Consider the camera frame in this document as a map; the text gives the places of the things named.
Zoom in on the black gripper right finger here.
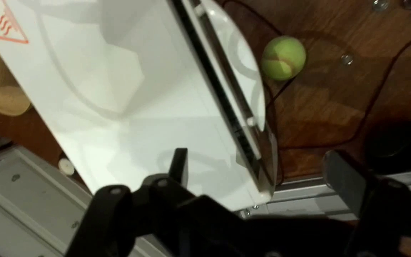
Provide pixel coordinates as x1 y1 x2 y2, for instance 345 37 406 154
322 148 388 221

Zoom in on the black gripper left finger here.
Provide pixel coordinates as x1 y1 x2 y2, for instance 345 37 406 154
167 145 189 188

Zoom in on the thin black cable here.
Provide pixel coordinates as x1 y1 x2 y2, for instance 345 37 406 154
232 0 411 151

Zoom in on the black measuring cup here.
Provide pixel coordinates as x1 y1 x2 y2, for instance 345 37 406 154
364 120 411 175

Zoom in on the white toaster oven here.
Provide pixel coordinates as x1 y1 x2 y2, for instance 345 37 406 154
0 0 279 214

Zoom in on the small metal nut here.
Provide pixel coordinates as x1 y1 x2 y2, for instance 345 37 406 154
339 52 355 67
368 0 391 13

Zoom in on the yellow-green tennis ball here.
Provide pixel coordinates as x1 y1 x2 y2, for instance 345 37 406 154
259 34 308 82

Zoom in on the white drawer dresser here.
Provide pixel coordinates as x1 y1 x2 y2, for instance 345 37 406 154
0 115 169 257

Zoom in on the aluminium profile frame stand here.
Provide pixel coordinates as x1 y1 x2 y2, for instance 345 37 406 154
239 158 411 222

